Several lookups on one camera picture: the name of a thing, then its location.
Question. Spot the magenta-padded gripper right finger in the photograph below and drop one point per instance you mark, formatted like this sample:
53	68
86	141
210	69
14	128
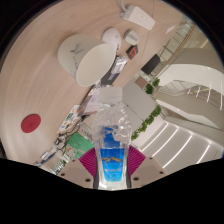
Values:
146	170

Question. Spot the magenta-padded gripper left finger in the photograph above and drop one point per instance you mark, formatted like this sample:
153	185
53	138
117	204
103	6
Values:
75	171

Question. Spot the clear blue-labelled water bottle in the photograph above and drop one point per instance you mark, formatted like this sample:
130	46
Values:
111	160

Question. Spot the ceiling light strips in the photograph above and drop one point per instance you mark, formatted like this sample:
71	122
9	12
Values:
173	143

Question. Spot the colourful sticker sheet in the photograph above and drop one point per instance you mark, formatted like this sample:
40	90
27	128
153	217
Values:
69	119

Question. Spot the flat round red coaster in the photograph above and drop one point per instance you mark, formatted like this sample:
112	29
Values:
30	123

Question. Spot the white open booklet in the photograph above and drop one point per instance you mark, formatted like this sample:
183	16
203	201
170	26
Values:
87	105

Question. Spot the white cabinet with plants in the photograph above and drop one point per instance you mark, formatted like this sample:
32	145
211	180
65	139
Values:
140	100

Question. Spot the black chair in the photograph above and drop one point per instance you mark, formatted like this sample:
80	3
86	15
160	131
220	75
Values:
150	64

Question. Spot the black notebook with packet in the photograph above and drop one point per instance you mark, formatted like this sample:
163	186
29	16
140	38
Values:
115	68

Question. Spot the white mug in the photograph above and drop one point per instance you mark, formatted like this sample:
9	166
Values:
76	53

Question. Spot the small white round device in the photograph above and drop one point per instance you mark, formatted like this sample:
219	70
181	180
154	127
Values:
132	37

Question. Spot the white computer mouse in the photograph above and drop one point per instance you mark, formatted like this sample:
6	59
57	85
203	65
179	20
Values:
112	36

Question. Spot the white power strip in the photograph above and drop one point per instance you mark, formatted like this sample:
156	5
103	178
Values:
140	16

